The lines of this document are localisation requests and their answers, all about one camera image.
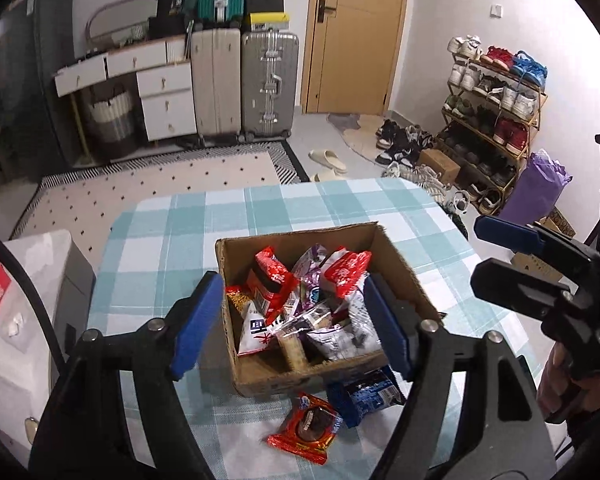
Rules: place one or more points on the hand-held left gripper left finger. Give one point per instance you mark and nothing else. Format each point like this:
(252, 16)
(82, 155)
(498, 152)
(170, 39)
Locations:
(195, 325)

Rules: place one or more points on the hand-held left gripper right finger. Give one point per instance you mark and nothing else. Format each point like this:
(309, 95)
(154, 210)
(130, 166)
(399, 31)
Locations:
(387, 320)

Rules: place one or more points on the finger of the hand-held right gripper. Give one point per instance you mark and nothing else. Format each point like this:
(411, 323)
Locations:
(505, 232)
(515, 285)

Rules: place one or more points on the white purple snack bag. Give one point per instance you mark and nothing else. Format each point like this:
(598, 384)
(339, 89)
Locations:
(362, 315)

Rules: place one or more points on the yellow patterned snack packet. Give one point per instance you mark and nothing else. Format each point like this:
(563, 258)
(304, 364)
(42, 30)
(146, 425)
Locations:
(237, 302)

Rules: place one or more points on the white red snack bag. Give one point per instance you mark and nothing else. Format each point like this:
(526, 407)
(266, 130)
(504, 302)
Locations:
(255, 332)

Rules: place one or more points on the red white snack packet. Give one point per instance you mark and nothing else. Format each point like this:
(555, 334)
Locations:
(270, 280)
(345, 267)

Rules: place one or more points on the brown silver snack packet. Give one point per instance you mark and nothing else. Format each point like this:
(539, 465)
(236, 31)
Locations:
(310, 317)

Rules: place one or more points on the blue cookie packet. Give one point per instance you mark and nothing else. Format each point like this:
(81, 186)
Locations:
(365, 397)

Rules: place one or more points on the brown cardboard box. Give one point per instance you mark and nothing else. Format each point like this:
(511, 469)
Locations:
(260, 375)

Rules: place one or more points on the purple snack packet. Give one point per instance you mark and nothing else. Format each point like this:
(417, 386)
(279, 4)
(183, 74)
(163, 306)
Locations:
(310, 280)

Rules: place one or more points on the beige wafer packet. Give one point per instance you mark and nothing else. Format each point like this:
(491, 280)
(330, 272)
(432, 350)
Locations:
(293, 352)

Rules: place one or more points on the red cookie packet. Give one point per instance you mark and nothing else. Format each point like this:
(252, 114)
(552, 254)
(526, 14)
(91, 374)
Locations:
(305, 427)

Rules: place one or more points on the person's right hand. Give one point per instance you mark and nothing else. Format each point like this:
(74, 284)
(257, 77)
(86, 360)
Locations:
(555, 390)

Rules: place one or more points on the purple plastic bag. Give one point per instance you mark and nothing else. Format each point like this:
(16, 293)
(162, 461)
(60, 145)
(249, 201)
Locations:
(535, 195)

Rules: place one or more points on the patterned cardboard carton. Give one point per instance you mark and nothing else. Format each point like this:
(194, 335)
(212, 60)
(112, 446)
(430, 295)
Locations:
(562, 222)

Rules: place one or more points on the small brown shoe box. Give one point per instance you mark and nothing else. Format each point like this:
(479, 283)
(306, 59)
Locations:
(440, 165)

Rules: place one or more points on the gold metal shoe rack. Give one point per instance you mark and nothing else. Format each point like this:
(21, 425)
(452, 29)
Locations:
(536, 110)

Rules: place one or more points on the shoe rack with shoes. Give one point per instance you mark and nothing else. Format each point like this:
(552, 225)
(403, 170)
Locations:
(510, 100)

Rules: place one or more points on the pile of dark shoes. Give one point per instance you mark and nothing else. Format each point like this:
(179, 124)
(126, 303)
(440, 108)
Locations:
(405, 145)

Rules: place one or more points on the beige dotted area rug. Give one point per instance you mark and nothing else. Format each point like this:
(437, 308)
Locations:
(155, 180)

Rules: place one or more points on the beige slipper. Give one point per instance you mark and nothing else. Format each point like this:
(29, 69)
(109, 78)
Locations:
(324, 156)
(327, 175)

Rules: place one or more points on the round beige floor mat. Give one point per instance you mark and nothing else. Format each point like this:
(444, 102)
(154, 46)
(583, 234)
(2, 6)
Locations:
(365, 140)

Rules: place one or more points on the white grey storage cabinet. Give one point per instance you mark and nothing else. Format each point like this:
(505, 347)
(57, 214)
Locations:
(35, 255)

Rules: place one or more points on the grey white laundry basket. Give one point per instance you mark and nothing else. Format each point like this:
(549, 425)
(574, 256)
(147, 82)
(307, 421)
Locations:
(110, 120)

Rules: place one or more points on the white drawer desk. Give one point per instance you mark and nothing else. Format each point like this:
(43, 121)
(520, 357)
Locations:
(165, 105)

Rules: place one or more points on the beige suitcase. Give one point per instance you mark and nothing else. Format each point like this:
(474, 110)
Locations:
(215, 85)

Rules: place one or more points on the wooden door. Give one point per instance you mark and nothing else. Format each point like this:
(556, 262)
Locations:
(355, 35)

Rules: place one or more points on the silver suitcase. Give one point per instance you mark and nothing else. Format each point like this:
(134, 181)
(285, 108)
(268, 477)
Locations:
(270, 85)

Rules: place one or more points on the black refrigerator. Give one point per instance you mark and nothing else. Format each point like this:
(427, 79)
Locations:
(30, 85)

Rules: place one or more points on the yellow black shoe box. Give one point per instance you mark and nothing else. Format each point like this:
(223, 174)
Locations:
(265, 21)

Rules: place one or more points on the black shopping bag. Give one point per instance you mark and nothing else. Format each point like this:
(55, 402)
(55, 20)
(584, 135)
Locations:
(169, 10)

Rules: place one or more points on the arched vanity mirror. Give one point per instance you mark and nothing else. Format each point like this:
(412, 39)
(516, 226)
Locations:
(120, 15)

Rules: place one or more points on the white light switch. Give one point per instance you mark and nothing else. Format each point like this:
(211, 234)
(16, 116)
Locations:
(496, 10)

